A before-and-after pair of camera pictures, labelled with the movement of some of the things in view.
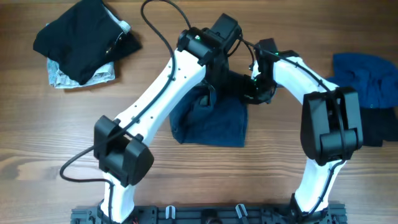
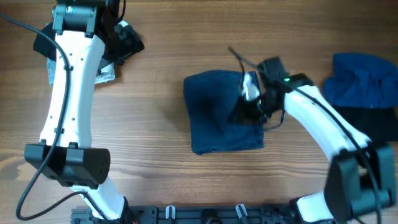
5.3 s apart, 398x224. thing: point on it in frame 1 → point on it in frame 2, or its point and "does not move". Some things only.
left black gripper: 223,74 → 130,43
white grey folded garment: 59,78 does not move
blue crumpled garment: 375,78 does not move
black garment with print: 378,124 does not move
